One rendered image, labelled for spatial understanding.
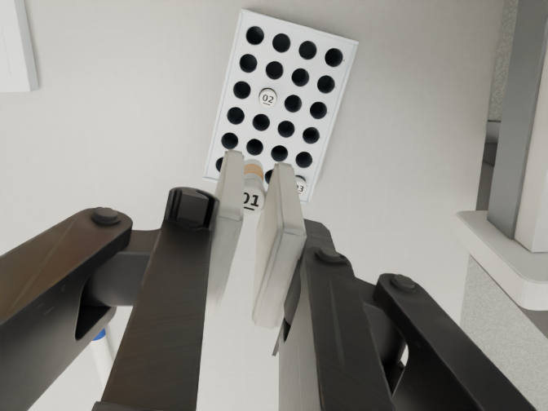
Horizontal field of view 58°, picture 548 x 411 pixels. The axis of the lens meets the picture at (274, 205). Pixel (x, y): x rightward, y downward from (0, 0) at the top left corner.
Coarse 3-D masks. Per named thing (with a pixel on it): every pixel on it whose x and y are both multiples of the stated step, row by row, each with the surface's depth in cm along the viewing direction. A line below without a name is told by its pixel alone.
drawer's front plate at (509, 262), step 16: (464, 224) 34; (480, 224) 33; (464, 240) 34; (480, 240) 31; (496, 240) 31; (512, 240) 31; (480, 256) 31; (496, 256) 29; (512, 256) 29; (528, 256) 29; (544, 256) 29; (496, 272) 29; (512, 272) 27; (528, 272) 27; (544, 272) 27; (512, 288) 27; (528, 288) 26; (544, 288) 26; (528, 304) 26; (544, 304) 26
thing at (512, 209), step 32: (544, 0) 27; (544, 32) 27; (512, 64) 30; (544, 64) 27; (512, 96) 30; (544, 96) 27; (512, 128) 30; (544, 128) 27; (512, 160) 30; (544, 160) 27; (512, 192) 31; (544, 192) 28; (512, 224) 31; (544, 224) 28
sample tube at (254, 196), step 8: (248, 160) 23; (256, 160) 23; (248, 168) 21; (256, 168) 21; (248, 176) 20; (256, 176) 20; (248, 184) 19; (256, 184) 19; (248, 192) 19; (256, 192) 19; (264, 192) 19; (248, 200) 19; (256, 200) 19; (264, 200) 19; (248, 208) 19; (256, 208) 19
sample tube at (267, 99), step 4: (264, 88) 36; (268, 88) 36; (260, 92) 36; (264, 92) 34; (268, 92) 34; (272, 92) 34; (260, 96) 34; (264, 96) 34; (268, 96) 34; (272, 96) 34; (260, 100) 34; (264, 100) 34; (268, 100) 34; (272, 100) 34; (264, 104) 34; (268, 104) 34; (272, 104) 34
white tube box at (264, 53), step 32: (256, 32) 37; (288, 32) 34; (320, 32) 34; (256, 64) 38; (288, 64) 35; (320, 64) 35; (224, 96) 35; (256, 96) 35; (288, 96) 39; (320, 96) 35; (224, 128) 36; (256, 128) 37; (288, 128) 39; (320, 128) 36; (288, 160) 37; (320, 160) 37
